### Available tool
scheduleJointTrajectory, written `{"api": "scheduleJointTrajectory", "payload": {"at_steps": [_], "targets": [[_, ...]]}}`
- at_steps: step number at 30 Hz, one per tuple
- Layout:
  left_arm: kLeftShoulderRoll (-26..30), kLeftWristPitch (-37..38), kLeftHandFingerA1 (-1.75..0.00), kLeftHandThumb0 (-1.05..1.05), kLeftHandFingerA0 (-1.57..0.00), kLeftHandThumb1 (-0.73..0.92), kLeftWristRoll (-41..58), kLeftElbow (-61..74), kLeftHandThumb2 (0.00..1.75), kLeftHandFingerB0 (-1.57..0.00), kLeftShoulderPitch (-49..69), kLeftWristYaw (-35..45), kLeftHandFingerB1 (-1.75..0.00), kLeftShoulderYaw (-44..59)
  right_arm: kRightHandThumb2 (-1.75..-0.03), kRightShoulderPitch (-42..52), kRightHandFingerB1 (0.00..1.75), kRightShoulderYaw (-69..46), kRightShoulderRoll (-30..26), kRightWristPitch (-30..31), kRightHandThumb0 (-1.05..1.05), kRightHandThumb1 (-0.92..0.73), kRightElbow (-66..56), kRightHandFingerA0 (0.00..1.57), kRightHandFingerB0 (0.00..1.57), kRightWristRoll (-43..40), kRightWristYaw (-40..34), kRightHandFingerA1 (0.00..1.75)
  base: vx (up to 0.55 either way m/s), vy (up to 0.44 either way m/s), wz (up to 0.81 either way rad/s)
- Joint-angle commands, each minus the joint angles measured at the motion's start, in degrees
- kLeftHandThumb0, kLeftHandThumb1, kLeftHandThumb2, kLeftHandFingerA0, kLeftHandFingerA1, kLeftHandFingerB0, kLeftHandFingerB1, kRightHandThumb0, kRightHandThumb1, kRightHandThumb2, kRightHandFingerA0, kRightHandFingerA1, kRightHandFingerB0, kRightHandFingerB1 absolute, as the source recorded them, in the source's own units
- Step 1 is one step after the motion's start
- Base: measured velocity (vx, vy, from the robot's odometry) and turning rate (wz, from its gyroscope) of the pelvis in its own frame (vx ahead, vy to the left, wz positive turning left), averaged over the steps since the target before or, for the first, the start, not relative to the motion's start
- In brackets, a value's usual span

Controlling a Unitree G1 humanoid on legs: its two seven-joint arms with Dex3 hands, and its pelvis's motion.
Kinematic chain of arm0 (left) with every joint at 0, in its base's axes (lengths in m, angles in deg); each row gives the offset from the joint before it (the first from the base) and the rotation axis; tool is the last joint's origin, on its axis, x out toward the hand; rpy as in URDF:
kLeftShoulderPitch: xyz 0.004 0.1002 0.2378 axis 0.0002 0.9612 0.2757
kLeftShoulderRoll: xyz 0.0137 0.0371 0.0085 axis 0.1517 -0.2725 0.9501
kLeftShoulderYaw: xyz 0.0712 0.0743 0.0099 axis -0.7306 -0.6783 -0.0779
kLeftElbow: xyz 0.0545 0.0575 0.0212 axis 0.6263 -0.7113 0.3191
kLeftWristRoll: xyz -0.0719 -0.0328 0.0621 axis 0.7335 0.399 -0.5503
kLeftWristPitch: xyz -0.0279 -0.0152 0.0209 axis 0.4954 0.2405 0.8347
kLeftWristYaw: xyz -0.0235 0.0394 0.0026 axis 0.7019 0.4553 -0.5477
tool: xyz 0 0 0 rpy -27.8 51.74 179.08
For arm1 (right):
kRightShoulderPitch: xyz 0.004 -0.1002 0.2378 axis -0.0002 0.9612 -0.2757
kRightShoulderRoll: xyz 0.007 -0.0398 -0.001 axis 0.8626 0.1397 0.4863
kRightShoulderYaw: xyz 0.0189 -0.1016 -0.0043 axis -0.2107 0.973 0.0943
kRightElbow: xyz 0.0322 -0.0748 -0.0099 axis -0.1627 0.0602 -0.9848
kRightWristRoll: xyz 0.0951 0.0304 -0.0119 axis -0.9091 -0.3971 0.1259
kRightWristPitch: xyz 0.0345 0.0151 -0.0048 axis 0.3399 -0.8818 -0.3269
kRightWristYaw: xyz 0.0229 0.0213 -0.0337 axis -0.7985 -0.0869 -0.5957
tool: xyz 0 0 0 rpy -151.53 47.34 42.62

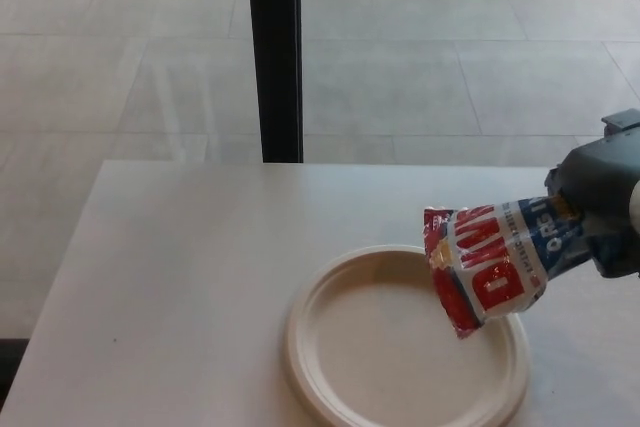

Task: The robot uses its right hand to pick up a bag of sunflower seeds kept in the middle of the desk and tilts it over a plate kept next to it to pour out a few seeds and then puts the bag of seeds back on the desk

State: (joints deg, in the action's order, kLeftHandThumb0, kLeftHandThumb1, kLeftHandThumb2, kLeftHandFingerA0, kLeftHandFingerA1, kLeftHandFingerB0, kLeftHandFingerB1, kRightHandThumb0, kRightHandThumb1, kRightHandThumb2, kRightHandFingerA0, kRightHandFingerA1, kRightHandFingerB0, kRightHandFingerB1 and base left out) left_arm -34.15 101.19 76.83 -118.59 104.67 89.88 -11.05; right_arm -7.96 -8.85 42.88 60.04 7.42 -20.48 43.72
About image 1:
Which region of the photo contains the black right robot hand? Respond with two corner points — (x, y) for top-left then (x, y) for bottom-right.
(543, 109), (640, 279)

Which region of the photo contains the red white sunflower seed bag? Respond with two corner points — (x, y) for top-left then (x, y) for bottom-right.
(422, 195), (596, 342)

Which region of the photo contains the cream round disposable plate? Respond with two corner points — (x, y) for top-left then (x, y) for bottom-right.
(284, 244), (531, 427)

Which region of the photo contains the black vertical window post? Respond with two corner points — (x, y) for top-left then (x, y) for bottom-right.
(245, 0), (305, 164)

